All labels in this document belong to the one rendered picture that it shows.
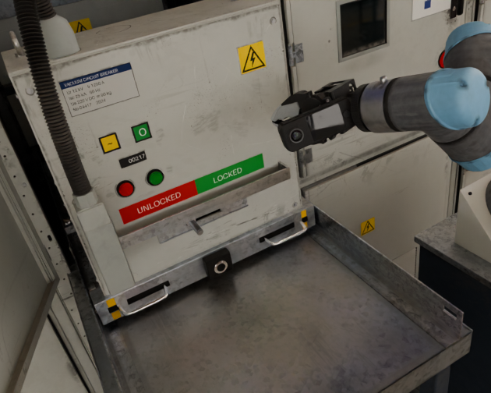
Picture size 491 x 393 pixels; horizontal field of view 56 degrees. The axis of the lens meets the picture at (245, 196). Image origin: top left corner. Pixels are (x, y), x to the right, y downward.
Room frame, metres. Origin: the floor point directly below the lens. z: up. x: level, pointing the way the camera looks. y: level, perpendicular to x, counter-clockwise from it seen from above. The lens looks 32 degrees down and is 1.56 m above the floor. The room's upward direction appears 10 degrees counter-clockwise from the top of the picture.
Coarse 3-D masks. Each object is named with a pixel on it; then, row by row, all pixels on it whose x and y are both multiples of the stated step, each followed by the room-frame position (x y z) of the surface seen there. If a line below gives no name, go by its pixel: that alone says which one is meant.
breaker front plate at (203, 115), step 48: (144, 48) 0.82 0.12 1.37; (192, 48) 0.85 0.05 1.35; (144, 96) 0.81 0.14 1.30; (192, 96) 0.84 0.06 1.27; (240, 96) 0.88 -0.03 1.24; (288, 96) 0.92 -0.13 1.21; (48, 144) 0.74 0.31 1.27; (96, 144) 0.77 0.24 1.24; (144, 144) 0.80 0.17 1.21; (192, 144) 0.83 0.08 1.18; (240, 144) 0.87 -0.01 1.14; (96, 192) 0.76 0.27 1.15; (144, 192) 0.79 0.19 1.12; (288, 192) 0.91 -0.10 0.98; (192, 240) 0.81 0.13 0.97
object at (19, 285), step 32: (0, 160) 0.92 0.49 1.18; (0, 192) 0.91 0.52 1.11; (0, 224) 0.86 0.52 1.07; (32, 224) 0.92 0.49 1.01; (0, 256) 0.80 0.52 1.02; (32, 256) 0.91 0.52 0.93; (0, 288) 0.75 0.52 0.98; (32, 288) 0.85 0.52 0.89; (0, 320) 0.70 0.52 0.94; (32, 320) 0.79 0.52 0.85; (0, 352) 0.65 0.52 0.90; (32, 352) 0.69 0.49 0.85; (0, 384) 0.61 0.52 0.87
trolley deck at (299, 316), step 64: (256, 256) 0.87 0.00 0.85; (320, 256) 0.83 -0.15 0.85; (128, 320) 0.73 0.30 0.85; (192, 320) 0.70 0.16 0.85; (256, 320) 0.67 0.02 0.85; (320, 320) 0.64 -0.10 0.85; (384, 320) 0.61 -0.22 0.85; (192, 384) 0.54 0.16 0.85; (256, 384) 0.52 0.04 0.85; (320, 384) 0.50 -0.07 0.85; (384, 384) 0.48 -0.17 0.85
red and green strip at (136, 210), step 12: (228, 168) 0.86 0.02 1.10; (240, 168) 0.87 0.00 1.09; (252, 168) 0.88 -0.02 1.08; (204, 180) 0.84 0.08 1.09; (216, 180) 0.84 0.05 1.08; (228, 180) 0.86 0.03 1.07; (168, 192) 0.80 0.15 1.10; (180, 192) 0.81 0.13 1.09; (192, 192) 0.82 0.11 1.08; (132, 204) 0.78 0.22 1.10; (144, 204) 0.78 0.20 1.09; (156, 204) 0.79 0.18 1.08; (168, 204) 0.80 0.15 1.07; (132, 216) 0.77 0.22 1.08
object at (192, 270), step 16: (304, 208) 0.91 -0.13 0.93; (272, 224) 0.88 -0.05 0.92; (288, 224) 0.89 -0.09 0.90; (240, 240) 0.84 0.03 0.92; (256, 240) 0.86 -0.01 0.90; (272, 240) 0.87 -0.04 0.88; (240, 256) 0.84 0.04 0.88; (160, 272) 0.78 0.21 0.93; (176, 272) 0.78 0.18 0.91; (192, 272) 0.79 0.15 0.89; (144, 288) 0.75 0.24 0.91; (160, 288) 0.76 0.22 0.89; (176, 288) 0.78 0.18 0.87; (96, 304) 0.71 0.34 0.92; (144, 304) 0.75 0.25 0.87; (112, 320) 0.72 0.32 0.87
